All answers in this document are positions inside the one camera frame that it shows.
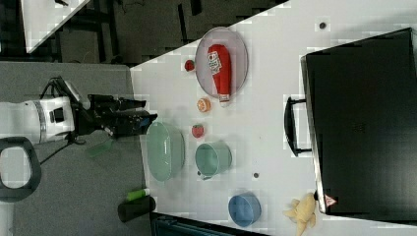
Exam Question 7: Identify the black oven door handle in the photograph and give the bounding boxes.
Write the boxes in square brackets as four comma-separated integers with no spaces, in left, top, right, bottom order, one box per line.
[284,97,312,156]

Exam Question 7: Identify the green perforated oval basket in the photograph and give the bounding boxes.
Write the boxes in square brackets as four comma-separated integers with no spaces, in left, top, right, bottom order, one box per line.
[146,122,185,182]

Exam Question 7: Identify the yellow plush toy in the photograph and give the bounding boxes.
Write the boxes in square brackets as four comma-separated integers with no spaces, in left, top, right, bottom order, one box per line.
[283,193,316,236]

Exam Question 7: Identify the black toaster oven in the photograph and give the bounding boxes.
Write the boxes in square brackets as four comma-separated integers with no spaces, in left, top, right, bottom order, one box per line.
[301,28,417,225]

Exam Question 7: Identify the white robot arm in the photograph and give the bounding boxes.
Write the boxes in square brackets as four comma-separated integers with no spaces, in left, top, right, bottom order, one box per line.
[1,94,157,145]

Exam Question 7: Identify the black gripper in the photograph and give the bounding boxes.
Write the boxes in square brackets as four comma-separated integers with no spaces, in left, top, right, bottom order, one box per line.
[74,94,157,137]

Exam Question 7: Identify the red plush ketchup bottle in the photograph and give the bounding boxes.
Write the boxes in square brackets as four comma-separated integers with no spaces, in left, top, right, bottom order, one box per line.
[208,44,231,107]

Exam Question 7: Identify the plush orange slice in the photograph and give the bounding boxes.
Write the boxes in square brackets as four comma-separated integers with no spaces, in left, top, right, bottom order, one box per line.
[197,97,211,113]

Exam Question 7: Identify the large red plush strawberry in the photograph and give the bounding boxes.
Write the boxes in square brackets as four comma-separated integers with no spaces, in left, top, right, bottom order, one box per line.
[192,124,205,139]

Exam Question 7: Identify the black cylinder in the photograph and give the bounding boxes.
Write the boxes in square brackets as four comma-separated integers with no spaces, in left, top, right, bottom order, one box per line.
[118,196,156,222]

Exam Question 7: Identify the small red plush strawberry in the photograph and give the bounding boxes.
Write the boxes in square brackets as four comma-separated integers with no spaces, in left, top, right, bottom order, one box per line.
[184,60,195,72]

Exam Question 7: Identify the blue bowl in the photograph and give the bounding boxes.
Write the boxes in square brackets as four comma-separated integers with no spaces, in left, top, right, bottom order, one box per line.
[228,192,262,227]

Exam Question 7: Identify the green marker pen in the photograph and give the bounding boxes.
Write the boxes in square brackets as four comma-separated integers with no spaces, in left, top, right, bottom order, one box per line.
[127,188,150,201]

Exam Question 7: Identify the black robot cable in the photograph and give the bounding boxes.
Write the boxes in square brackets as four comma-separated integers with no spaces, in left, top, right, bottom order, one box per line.
[38,77,87,165]

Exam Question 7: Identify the grey looped stand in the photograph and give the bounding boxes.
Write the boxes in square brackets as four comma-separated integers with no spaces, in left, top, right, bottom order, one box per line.
[0,137,41,203]

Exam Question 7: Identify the white side table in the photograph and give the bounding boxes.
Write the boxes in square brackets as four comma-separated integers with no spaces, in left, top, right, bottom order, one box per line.
[20,0,90,53]

